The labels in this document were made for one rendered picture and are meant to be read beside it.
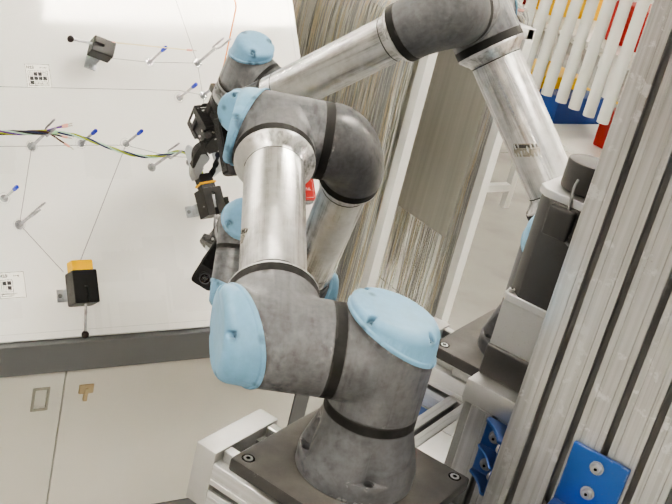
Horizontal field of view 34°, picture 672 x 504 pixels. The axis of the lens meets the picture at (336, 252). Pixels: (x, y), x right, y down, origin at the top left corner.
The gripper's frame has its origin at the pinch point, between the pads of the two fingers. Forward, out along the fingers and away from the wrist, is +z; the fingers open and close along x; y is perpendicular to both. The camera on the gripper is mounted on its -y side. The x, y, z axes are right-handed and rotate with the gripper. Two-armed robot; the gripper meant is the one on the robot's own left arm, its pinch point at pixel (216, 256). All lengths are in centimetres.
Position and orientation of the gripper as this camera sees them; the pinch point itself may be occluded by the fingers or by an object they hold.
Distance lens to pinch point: 222.9
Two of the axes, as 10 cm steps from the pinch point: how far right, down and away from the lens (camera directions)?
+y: 4.9, -8.4, 2.4
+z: -2.2, 1.5, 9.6
